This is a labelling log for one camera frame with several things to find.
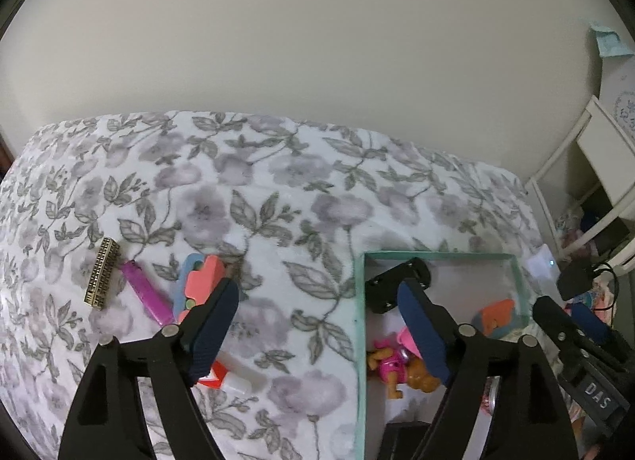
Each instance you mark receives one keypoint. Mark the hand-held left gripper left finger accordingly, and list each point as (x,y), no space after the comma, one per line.
(213,336)

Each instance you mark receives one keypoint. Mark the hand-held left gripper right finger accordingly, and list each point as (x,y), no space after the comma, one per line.
(421,336)

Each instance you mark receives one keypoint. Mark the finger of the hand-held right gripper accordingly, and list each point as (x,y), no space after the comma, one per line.
(560,328)
(590,323)

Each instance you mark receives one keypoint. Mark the red glue tube white cap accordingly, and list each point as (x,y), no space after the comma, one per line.
(233,378)

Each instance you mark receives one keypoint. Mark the salmon and blue toy block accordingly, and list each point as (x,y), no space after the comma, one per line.
(201,281)

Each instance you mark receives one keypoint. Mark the black toy car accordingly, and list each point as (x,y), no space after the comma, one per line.
(387,289)

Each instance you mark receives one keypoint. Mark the teal cardboard box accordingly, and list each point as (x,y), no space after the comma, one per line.
(360,341)

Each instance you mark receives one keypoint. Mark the salmon curved toy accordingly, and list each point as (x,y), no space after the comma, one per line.
(498,318)

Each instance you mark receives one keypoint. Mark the clear ball with orange dragon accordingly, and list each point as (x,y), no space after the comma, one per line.
(490,395)

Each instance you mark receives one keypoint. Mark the pink toy pup figure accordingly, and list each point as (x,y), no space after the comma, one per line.
(397,370)

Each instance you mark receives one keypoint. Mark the black device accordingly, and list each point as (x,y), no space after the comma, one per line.
(575,276)

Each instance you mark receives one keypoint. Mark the white charger block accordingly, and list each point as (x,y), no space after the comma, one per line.
(543,264)

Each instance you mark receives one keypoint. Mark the purple lighter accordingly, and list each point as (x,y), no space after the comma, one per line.
(146,294)

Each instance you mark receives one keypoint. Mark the colourful cloth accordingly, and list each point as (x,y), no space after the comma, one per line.
(570,227)

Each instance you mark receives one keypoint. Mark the gold ribbed building model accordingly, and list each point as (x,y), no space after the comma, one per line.
(101,271)

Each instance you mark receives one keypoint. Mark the floral blanket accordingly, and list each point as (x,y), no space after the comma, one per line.
(278,182)

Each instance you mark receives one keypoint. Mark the white shelf unit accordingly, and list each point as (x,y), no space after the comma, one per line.
(603,137)

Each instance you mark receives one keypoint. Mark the white printed paper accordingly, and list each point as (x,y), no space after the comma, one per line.
(620,93)

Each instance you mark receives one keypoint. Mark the teal sticky note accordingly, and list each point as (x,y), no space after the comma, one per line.
(611,41)

